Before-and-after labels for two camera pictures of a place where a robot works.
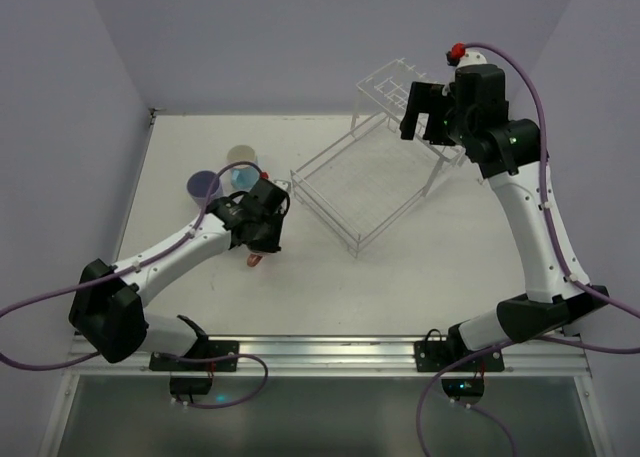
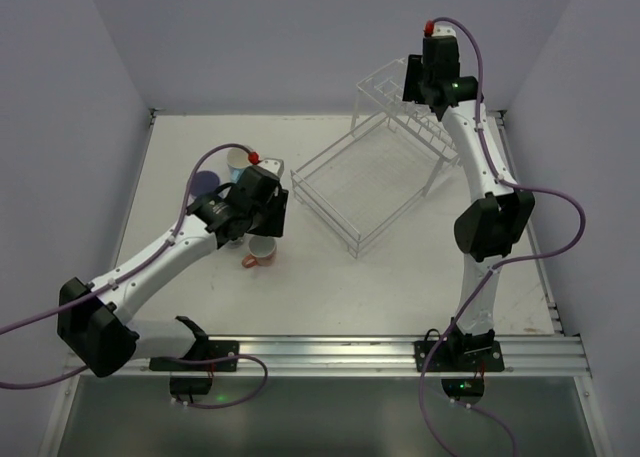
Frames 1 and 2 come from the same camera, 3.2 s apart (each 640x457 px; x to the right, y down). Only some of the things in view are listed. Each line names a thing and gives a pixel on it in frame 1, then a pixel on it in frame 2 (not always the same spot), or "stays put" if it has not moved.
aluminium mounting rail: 347,355 stays put
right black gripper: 424,103 -> 411,78
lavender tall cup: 199,184 stays put
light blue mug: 243,177 stays put
